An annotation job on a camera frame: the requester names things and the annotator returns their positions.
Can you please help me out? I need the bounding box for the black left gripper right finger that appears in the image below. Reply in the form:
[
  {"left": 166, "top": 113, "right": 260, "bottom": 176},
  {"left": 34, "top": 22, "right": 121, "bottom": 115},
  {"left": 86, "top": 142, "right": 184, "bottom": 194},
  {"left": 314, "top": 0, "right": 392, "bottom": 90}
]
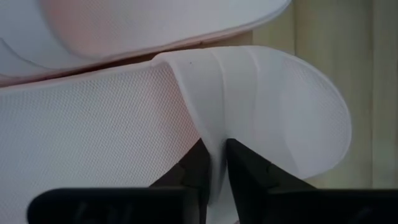
[{"left": 226, "top": 138, "right": 317, "bottom": 224}]

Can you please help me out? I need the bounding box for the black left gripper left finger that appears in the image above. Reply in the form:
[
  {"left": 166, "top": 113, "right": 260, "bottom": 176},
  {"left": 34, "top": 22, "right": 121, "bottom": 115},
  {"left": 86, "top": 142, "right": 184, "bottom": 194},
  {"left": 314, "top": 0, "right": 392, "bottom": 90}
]
[{"left": 149, "top": 139, "right": 211, "bottom": 205}]

